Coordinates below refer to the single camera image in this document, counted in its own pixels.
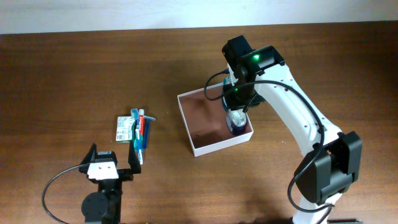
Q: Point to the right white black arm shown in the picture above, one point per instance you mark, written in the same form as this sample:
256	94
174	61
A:
331	158

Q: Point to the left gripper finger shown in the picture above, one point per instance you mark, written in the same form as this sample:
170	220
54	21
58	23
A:
90	156
133	161

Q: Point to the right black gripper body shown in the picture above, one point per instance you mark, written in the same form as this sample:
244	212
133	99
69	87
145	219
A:
246	96

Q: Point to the blue disposable razor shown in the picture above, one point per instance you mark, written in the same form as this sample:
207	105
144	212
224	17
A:
147	119

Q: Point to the white green soap packet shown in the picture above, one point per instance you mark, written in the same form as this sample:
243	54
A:
125	129

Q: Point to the dark blue soap bottle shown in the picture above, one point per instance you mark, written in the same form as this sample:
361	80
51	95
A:
237	123

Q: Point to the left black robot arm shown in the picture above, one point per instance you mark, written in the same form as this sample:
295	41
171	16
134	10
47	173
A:
104	205

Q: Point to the red white Colgate toothpaste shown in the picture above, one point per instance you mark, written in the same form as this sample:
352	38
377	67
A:
141	122

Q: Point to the blue green toothbrush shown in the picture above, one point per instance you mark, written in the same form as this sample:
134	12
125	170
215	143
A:
137	139

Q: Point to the white square cardboard box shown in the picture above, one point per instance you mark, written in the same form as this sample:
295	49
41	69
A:
205	122

